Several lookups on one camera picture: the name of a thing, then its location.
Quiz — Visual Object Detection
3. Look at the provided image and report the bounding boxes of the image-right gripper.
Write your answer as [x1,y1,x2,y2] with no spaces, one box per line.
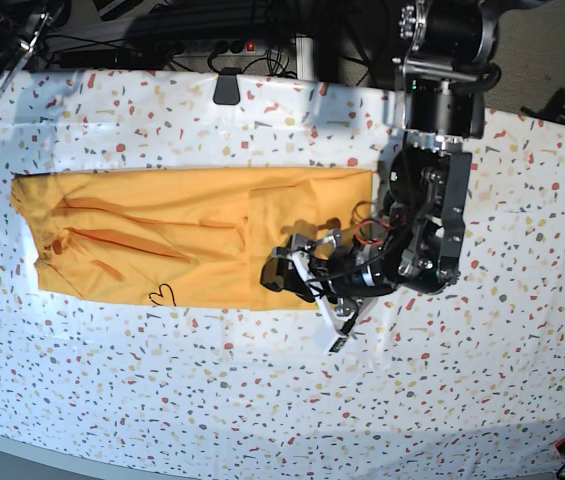
[260,234,402,340]

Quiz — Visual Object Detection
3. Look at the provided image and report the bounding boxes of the yellow T-shirt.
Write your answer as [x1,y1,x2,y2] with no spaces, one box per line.
[11,167,373,310]

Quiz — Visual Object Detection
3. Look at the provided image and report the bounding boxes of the black table clamp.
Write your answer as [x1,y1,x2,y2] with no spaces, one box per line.
[213,67,241,106]

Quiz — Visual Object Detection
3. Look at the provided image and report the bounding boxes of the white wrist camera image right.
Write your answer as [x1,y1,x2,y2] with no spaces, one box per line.
[315,325,354,354]

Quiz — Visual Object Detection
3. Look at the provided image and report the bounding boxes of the white metal post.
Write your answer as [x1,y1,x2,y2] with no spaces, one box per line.
[295,35,316,82]

